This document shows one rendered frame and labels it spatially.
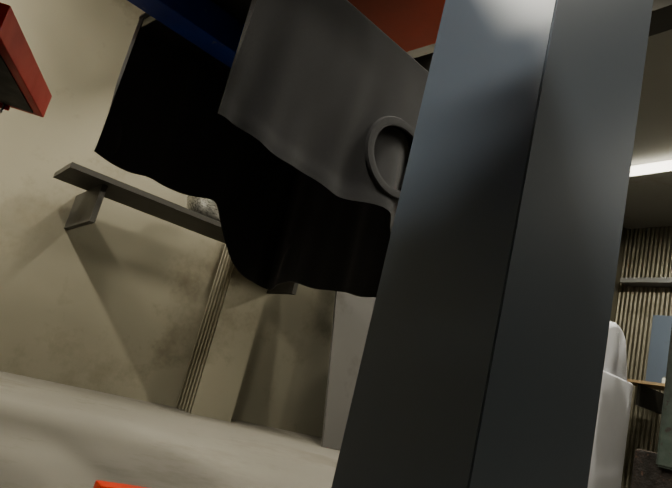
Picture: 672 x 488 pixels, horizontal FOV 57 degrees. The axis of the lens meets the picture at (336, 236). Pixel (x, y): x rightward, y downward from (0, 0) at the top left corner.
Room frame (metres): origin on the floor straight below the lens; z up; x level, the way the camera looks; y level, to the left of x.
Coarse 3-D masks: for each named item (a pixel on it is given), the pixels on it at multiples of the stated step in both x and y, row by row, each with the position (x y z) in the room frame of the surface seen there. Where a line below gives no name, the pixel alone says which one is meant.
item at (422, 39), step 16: (352, 0) 1.09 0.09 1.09; (368, 0) 1.09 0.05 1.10; (384, 0) 1.08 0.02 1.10; (400, 0) 1.07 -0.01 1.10; (416, 0) 1.06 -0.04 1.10; (432, 0) 1.05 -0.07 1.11; (368, 16) 1.15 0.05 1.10; (384, 16) 1.14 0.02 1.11; (400, 16) 1.13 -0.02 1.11; (416, 16) 1.12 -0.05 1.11; (432, 16) 1.12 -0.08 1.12; (384, 32) 1.21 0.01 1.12; (400, 32) 1.20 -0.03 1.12; (416, 32) 1.19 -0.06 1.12; (432, 32) 1.18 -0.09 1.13; (416, 48) 1.27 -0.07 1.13
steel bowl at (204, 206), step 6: (192, 198) 3.67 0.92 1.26; (198, 198) 3.64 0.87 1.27; (204, 198) 3.63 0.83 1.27; (192, 204) 3.68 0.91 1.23; (198, 204) 3.65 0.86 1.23; (204, 204) 3.63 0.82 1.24; (210, 204) 3.63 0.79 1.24; (192, 210) 3.70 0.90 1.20; (198, 210) 3.67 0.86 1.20; (204, 210) 3.65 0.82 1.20; (210, 210) 3.65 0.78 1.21; (216, 210) 3.65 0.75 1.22; (210, 216) 3.67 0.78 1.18; (216, 216) 3.67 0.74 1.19
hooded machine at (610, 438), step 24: (624, 336) 5.65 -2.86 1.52; (624, 360) 5.67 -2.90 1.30; (624, 384) 5.61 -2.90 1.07; (600, 408) 5.39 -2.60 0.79; (624, 408) 5.65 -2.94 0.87; (600, 432) 5.42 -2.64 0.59; (624, 432) 5.68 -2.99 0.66; (600, 456) 5.45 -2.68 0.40; (624, 456) 5.72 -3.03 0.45; (600, 480) 5.49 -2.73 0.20
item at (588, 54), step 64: (448, 0) 0.69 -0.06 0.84; (512, 0) 0.60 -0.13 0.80; (576, 0) 0.56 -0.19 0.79; (640, 0) 0.63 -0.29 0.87; (448, 64) 0.67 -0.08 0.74; (512, 64) 0.58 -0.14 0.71; (576, 64) 0.57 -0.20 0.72; (640, 64) 0.64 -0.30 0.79; (448, 128) 0.65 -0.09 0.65; (512, 128) 0.57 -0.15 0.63; (576, 128) 0.58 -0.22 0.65; (448, 192) 0.63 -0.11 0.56; (512, 192) 0.56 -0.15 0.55; (576, 192) 0.59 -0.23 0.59; (448, 256) 0.61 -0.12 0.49; (512, 256) 0.55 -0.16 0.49; (576, 256) 0.60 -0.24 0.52; (384, 320) 0.67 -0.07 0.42; (448, 320) 0.60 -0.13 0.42; (512, 320) 0.56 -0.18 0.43; (576, 320) 0.61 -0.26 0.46; (384, 384) 0.65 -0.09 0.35; (448, 384) 0.58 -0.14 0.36; (512, 384) 0.56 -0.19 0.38; (576, 384) 0.62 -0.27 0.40; (384, 448) 0.64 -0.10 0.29; (448, 448) 0.57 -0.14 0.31; (512, 448) 0.57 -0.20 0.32; (576, 448) 0.63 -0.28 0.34
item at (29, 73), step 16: (0, 16) 1.51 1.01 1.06; (0, 32) 1.52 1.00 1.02; (16, 32) 1.61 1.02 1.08; (0, 48) 1.60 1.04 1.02; (16, 48) 1.65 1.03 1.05; (0, 64) 1.70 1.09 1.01; (16, 64) 1.70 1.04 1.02; (32, 64) 1.81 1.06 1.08; (0, 80) 1.83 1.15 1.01; (16, 80) 1.81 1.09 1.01; (32, 80) 1.86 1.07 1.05; (0, 96) 1.98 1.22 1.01; (16, 96) 1.94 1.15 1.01; (32, 96) 1.92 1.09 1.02; (48, 96) 2.07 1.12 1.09; (32, 112) 2.07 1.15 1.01
